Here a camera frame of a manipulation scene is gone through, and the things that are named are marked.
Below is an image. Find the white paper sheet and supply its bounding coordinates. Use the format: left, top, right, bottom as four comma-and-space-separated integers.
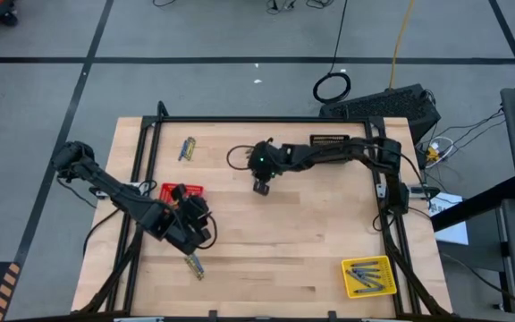
426, 191, 469, 246

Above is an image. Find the black keyboard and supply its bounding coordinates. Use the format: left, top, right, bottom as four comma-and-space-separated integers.
318, 83, 442, 145

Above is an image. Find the coiled black cable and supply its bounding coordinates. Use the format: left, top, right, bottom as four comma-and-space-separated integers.
312, 0, 352, 106

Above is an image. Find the black camera cable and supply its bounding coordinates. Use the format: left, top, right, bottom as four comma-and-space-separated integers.
225, 143, 258, 172
196, 214, 219, 250

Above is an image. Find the black right camera cable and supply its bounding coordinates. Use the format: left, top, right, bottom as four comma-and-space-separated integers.
225, 143, 258, 172

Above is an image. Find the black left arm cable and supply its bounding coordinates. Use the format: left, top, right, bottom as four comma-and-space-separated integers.
81, 206, 122, 257

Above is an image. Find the yellow plastic basket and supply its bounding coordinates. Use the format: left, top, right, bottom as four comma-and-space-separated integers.
341, 255, 399, 300

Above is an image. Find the black plastic basket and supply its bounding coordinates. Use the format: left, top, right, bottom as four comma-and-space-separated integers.
309, 133, 352, 148

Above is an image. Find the black left camera cable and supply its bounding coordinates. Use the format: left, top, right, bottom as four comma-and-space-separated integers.
196, 214, 219, 250

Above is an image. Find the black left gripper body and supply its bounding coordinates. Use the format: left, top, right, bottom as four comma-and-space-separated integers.
158, 183, 214, 257

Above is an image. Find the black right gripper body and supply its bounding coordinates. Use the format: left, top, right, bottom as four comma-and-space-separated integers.
247, 138, 292, 197

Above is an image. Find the black diagonal beam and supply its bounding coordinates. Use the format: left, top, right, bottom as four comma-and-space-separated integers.
430, 176, 515, 233

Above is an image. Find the yellow power cable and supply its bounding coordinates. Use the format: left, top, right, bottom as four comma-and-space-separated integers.
387, 0, 416, 90

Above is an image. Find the red plastic basket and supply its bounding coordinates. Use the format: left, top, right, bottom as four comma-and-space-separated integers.
158, 182, 206, 206

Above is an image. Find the black aluminium table frame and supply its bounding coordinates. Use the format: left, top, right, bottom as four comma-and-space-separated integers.
72, 100, 453, 322

